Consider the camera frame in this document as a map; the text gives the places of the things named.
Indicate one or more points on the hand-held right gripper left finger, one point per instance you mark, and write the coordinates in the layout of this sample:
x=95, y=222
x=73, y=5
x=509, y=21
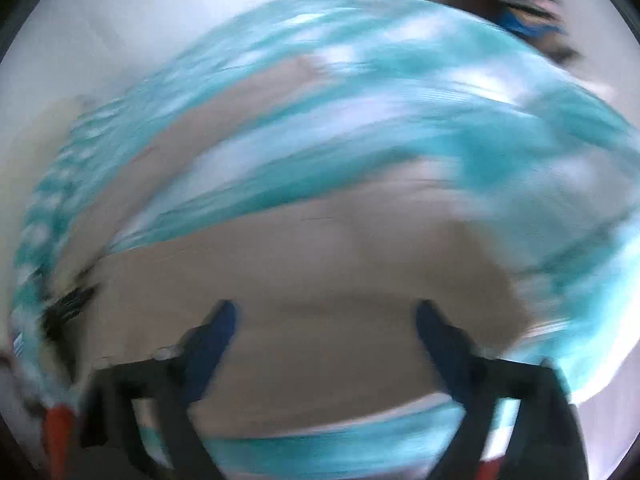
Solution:
x=216, y=340

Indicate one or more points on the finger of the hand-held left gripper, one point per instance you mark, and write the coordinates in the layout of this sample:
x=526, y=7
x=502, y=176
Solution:
x=525, y=24

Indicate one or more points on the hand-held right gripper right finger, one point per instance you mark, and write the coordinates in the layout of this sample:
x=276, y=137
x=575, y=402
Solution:
x=439, y=342

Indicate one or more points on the dark blurred object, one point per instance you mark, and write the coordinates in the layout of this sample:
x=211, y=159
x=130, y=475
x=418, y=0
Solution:
x=67, y=305

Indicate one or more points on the teal checkered blanket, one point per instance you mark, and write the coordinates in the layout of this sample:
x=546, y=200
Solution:
x=400, y=60

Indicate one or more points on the beige pants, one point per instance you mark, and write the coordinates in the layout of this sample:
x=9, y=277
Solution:
x=325, y=270

